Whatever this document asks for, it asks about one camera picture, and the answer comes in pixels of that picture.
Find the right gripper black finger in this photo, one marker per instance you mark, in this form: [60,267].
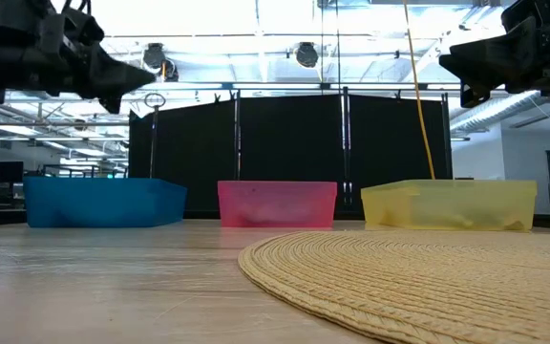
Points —
[473,94]
[499,55]

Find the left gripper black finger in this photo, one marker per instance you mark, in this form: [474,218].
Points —
[112,71]
[112,102]

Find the black ceiling lamp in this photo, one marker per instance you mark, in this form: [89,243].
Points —
[307,55]
[158,59]

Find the blue plastic bin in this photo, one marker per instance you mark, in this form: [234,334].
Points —
[103,203]

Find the yellow plastic bin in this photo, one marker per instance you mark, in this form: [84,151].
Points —
[449,205]

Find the dark computer monitor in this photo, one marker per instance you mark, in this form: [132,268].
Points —
[6,172]

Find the black partition panel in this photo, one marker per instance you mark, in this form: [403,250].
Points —
[289,138]

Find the pink plastic bin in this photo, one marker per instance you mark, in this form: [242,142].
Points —
[277,203]

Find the round woven straw placemat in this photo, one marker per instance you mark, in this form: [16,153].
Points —
[423,286]

